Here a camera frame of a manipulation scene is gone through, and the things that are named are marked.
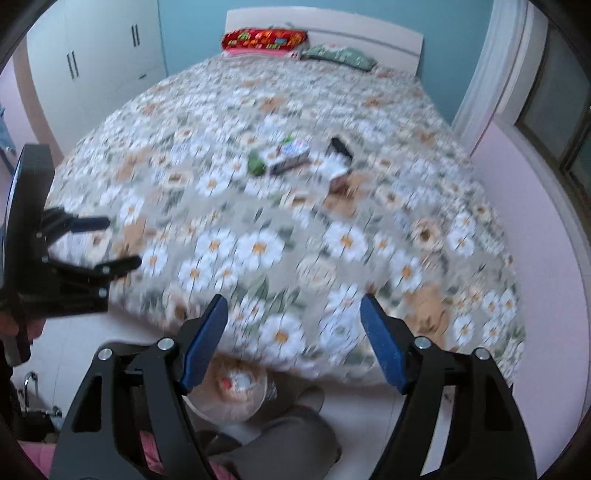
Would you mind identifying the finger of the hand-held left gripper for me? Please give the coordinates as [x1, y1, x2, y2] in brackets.
[41, 208, 110, 245]
[46, 256, 141, 296]

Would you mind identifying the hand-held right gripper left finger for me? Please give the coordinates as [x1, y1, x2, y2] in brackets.
[50, 294, 229, 480]

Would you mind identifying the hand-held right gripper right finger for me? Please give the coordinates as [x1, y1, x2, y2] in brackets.
[360, 294, 539, 480]

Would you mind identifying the white wrapper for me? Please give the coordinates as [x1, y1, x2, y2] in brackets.
[323, 157, 354, 182]

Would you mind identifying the black cylinder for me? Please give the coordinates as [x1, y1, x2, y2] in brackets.
[325, 137, 354, 160]

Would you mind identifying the white carton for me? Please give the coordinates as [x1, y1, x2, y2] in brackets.
[259, 138, 311, 175]

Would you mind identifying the person's left hand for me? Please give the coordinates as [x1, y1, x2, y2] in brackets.
[0, 311, 44, 343]

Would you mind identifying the person's grey trouser leg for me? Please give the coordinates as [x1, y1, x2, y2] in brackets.
[210, 406, 342, 480]

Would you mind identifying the floral bedspread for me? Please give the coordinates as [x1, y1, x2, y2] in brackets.
[46, 60, 527, 388]

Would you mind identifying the white wardrobe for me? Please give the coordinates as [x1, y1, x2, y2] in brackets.
[27, 0, 168, 139]

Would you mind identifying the pink garment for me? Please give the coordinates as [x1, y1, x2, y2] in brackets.
[18, 434, 162, 478]

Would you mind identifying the pink pillow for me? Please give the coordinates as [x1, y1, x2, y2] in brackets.
[224, 47, 298, 59]

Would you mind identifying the red patterned pillow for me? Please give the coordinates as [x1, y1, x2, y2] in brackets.
[221, 28, 309, 52]

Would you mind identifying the green floral pillow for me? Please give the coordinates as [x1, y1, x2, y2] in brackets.
[300, 45, 377, 72]

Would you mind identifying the window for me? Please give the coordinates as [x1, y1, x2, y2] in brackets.
[515, 18, 591, 185]

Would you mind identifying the white bed headboard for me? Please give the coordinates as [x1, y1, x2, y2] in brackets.
[225, 8, 424, 77]

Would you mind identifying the metal frame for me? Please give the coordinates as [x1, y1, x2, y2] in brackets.
[18, 371, 63, 416]

